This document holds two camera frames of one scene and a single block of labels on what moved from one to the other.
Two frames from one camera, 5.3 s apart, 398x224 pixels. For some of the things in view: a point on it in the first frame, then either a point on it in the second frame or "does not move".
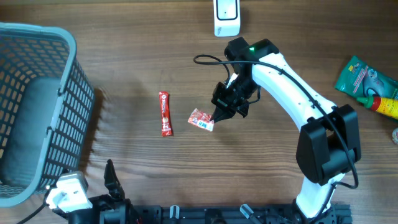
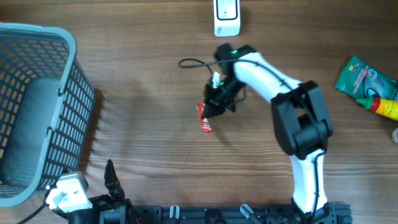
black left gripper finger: x=112 y=182 does not move
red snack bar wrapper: x=166 y=124 → x=204 y=125
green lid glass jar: x=395 y=135 does not move
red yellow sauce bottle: x=388 y=106 does not move
